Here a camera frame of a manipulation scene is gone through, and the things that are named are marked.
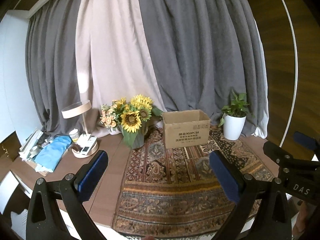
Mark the wooden ring desk lamp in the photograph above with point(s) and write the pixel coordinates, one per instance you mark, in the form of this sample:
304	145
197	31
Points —
87	143

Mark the brown cardboard box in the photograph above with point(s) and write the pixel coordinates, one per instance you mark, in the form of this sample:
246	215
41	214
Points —
185	128

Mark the white paper cup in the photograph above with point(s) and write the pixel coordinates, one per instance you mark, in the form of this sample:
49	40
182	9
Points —
74	134

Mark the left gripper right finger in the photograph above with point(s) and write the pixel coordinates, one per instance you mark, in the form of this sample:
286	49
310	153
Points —
272	220

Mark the beige curtain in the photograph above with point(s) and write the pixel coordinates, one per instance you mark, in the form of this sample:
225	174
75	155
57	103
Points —
112	57

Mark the white pot green plant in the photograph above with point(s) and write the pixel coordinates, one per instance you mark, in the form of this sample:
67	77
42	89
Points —
234	115

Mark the grey curtain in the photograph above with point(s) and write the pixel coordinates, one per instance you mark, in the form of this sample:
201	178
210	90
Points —
200	50

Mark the peach flower bouquet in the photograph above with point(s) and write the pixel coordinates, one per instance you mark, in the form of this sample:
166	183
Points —
110	117

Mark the blue cloth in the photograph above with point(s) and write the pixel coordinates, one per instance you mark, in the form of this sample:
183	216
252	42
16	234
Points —
50	156

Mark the pale green ribbed vase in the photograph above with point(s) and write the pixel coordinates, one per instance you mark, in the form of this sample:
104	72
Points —
135	140

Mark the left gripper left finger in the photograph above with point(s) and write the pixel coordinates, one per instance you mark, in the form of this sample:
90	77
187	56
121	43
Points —
44	219

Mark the white arc floor lamp pole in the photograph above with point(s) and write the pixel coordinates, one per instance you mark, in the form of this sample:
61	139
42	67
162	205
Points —
285	76

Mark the sunflower bouquet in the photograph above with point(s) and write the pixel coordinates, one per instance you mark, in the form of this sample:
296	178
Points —
139	109

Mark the patterned oriental rug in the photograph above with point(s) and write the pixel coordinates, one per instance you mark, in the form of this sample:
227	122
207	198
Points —
173	193

